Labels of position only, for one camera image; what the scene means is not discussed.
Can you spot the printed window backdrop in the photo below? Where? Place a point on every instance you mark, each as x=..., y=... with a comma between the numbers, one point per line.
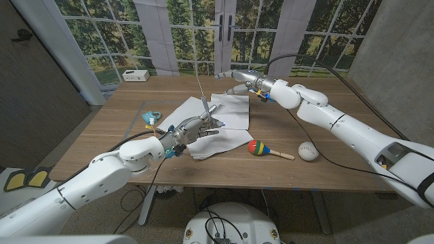
x=190, y=34

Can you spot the yellow and black pad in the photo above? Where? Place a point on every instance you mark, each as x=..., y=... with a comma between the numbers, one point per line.
x=38, y=178
x=15, y=181

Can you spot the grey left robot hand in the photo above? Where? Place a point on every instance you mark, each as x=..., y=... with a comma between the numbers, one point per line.
x=190, y=130

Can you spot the white power strip box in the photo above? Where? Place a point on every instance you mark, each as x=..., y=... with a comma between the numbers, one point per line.
x=135, y=75

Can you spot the grey table leg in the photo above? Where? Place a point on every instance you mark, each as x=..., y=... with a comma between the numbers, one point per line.
x=320, y=210

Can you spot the teal toy padlock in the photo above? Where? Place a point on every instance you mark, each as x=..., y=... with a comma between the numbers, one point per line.
x=148, y=117

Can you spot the white table leg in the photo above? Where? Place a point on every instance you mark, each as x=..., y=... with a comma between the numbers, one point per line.
x=147, y=203

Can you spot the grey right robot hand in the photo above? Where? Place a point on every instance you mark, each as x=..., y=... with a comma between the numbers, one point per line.
x=251, y=76

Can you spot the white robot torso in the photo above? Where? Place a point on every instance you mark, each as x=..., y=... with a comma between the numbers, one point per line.
x=234, y=220

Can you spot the white baseball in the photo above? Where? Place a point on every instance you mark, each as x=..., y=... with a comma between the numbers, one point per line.
x=308, y=150

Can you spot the colourful wooden maraca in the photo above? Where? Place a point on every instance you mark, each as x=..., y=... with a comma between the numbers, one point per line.
x=257, y=147

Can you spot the white pillar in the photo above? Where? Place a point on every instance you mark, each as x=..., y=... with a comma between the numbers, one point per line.
x=61, y=44

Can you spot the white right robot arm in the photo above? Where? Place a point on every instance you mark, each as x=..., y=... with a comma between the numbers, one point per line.
x=356, y=135

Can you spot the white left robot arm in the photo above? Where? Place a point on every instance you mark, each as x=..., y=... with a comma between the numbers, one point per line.
x=95, y=179

